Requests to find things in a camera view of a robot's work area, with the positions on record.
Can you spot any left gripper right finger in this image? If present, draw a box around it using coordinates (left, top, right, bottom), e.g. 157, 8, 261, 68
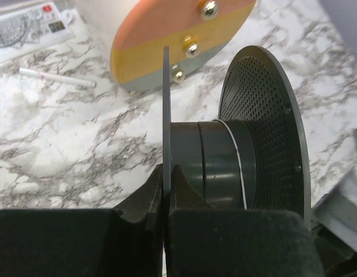
170, 165, 213, 209

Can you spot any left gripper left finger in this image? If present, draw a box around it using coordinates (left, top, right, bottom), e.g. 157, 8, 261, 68
113, 164, 163, 228

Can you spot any black cable spool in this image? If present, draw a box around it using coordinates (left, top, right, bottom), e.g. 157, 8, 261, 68
161, 44, 313, 231

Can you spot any white cable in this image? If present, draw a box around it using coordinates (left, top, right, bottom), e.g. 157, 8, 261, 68
215, 118, 248, 210

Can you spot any cream cylindrical drawer cabinet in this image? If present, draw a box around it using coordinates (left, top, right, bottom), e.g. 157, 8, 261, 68
75, 0, 255, 92

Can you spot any white plastic stick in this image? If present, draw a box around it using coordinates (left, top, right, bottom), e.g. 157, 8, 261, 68
19, 68, 96, 88

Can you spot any white flat packet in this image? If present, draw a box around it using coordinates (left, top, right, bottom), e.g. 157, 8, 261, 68
0, 1, 73, 63

